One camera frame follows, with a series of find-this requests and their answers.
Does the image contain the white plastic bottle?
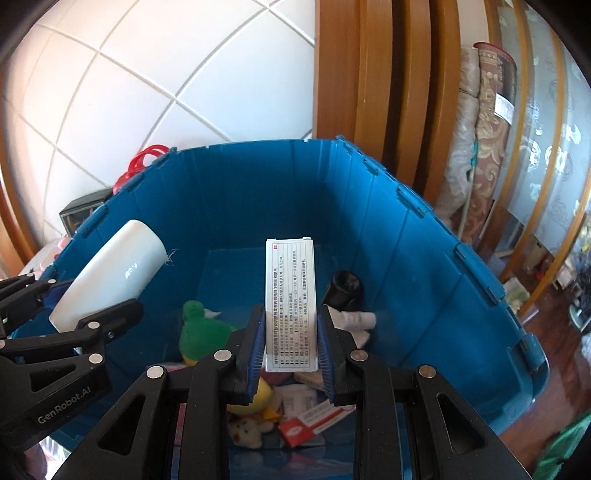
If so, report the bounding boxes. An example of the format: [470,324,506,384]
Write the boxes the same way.
[48,219,170,332]

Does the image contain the brown patterned rolled carpet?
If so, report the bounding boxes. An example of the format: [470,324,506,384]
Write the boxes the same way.
[462,41,518,208]

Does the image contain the yellow duck plush green hat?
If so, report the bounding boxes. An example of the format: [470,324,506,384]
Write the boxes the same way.
[179,300,280,418]

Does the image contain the wooden door frame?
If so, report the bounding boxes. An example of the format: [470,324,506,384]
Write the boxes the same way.
[314,0,467,208]

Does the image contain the frosted glass door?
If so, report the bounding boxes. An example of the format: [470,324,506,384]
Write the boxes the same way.
[485,0,591,287]

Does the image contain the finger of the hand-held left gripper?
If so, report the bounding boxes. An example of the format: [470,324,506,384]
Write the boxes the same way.
[0,272,63,340]
[0,298,145,360]

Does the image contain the blue plastic crate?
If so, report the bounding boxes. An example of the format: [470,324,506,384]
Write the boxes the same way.
[9,136,550,480]

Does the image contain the red plastic case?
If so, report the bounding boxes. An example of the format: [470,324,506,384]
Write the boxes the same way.
[113,144,170,195]

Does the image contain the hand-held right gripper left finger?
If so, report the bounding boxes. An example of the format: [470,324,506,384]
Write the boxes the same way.
[51,305,266,480]

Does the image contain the beige floral rolled carpet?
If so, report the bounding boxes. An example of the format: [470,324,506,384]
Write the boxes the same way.
[434,46,483,245]

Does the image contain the white paper packet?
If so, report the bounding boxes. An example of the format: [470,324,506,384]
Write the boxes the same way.
[279,383,319,416]

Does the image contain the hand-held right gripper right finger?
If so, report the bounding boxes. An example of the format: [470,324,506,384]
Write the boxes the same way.
[316,305,520,480]

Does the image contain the white tube red print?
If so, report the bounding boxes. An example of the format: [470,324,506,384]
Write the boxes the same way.
[323,309,378,349]

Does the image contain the green plastic bag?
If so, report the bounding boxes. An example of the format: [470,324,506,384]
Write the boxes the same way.
[531,415,591,480]

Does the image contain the white medicine box printed table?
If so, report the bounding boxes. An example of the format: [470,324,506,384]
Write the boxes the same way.
[264,237,320,373]

